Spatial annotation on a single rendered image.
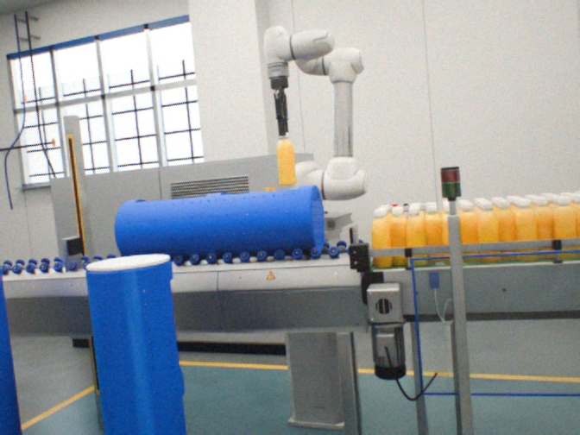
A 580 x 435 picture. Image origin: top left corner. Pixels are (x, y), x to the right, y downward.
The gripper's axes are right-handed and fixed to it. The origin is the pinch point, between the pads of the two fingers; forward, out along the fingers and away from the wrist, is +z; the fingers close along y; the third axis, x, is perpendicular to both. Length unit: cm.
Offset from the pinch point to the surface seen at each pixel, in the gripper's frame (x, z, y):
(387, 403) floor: 27, 148, -69
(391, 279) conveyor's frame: 42, 61, 24
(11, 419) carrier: -111, 108, 47
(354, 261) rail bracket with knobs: 29, 54, 25
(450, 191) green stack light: 64, 30, 40
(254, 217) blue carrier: -11.6, 35.8, 14.7
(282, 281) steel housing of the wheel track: -2, 62, 14
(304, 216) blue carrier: 9.1, 36.5, 14.8
